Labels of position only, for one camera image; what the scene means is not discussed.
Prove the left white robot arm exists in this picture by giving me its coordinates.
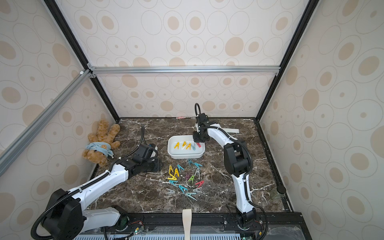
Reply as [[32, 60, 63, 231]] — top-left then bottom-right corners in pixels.
[[31, 144, 162, 240]]

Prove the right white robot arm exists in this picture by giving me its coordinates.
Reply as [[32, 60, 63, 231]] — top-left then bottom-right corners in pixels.
[[193, 113, 257, 229]]

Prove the white plastic storage box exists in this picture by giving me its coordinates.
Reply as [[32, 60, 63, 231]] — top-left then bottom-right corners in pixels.
[[168, 135, 206, 160]]

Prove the yellow clothespin upper pair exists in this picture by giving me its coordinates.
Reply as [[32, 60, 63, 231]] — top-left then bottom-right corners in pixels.
[[169, 165, 180, 178]]

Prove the white paper strip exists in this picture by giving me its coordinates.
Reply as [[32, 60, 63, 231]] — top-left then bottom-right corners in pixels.
[[224, 128, 240, 134]]

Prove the teal clothespin top right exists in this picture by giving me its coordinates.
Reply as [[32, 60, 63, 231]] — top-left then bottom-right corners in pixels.
[[187, 159, 203, 169]]

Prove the grey clothespin centre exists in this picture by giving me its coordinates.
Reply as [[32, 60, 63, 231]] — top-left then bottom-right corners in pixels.
[[195, 168, 201, 180]]

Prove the grey clothespin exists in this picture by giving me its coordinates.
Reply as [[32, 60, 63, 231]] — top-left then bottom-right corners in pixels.
[[195, 168, 201, 180], [166, 189, 176, 195]]

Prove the grey clothespin left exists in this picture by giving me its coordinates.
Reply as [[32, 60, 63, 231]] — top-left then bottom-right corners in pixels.
[[166, 189, 176, 195]]

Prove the brown teddy bear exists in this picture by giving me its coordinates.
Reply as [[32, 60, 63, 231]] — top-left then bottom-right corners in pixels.
[[82, 119, 121, 167]]

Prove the pale teal clothespin bottom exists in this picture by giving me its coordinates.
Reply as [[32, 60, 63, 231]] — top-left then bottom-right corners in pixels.
[[185, 192, 197, 201]]

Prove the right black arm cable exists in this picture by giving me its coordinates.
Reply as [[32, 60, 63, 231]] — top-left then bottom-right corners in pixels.
[[194, 102, 268, 240]]

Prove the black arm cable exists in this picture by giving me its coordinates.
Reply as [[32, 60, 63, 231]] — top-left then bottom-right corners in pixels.
[[194, 102, 268, 240], [30, 125, 146, 240]]

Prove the beige strap at front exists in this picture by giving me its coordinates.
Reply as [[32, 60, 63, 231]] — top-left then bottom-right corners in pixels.
[[182, 209, 193, 240]]

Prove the silver aluminium rail back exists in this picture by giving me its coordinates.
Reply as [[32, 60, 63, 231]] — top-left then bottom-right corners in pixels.
[[91, 66, 280, 74]]

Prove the silver aluminium rail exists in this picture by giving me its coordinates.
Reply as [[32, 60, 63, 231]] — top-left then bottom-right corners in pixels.
[[91, 66, 280, 74], [1, 70, 91, 175]]

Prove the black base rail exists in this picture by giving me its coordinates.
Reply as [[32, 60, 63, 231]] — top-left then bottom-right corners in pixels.
[[58, 212, 304, 233]]

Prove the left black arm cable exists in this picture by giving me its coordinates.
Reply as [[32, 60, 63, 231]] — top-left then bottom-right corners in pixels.
[[30, 125, 146, 240]]

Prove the silver aluminium rail left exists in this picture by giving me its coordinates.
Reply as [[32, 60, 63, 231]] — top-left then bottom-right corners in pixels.
[[1, 70, 91, 175]]

